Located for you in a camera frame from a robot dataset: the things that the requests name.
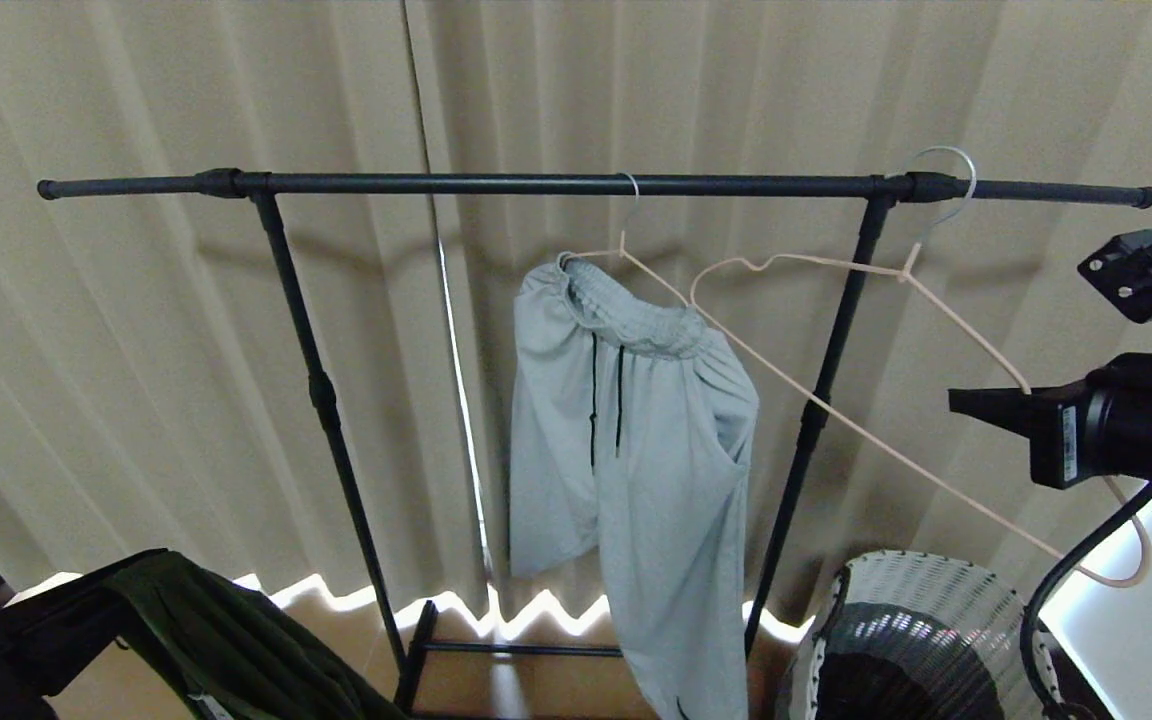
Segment pale grey shorts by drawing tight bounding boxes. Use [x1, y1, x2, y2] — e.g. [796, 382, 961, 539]
[509, 255, 760, 720]

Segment beige curtain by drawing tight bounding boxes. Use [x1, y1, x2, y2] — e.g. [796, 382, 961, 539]
[0, 0, 1152, 641]

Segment white laundry basket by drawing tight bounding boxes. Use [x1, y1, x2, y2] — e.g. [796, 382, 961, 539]
[774, 550, 1067, 720]

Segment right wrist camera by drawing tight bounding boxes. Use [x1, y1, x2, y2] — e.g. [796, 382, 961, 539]
[1078, 230, 1152, 326]

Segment black clothes rack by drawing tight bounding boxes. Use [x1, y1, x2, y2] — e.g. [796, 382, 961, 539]
[36, 168, 1152, 713]

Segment pink clothes hanger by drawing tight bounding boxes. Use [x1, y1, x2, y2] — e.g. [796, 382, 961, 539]
[556, 172, 692, 309]
[689, 146, 1152, 588]

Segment green garment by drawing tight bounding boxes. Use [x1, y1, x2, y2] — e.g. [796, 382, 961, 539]
[101, 548, 407, 720]

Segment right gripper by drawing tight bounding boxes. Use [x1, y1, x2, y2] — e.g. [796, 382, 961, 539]
[1029, 372, 1152, 491]

